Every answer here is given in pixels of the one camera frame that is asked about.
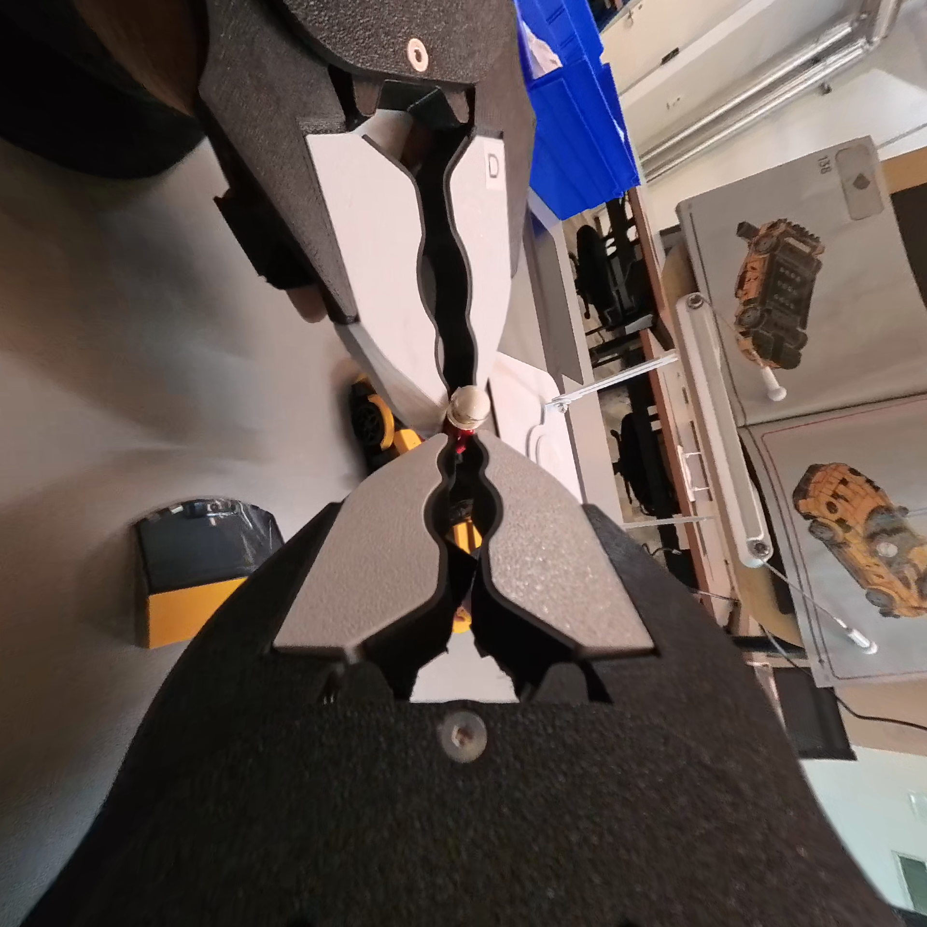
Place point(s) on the yellow lego car roof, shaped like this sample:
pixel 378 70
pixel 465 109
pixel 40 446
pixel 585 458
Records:
pixel 188 608

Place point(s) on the white desk stand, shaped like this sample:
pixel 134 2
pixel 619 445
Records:
pixel 518 413

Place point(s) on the black rectangular device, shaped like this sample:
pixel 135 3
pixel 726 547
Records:
pixel 811 713

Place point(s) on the black office chair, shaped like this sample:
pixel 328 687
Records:
pixel 641 456
pixel 590 253

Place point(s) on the lego instruction booklet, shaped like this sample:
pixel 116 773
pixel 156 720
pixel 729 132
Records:
pixel 833 326

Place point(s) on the red lego minifigure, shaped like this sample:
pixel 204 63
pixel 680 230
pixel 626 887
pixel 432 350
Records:
pixel 461 443

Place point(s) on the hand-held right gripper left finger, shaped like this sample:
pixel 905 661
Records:
pixel 362 565

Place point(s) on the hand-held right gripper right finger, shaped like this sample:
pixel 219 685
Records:
pixel 565 572

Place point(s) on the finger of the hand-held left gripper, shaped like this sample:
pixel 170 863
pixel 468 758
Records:
pixel 489 253
pixel 369 253

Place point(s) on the person's left hand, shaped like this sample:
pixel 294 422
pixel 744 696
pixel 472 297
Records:
pixel 308 304

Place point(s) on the yellow lego car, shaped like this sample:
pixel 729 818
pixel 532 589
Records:
pixel 373 420

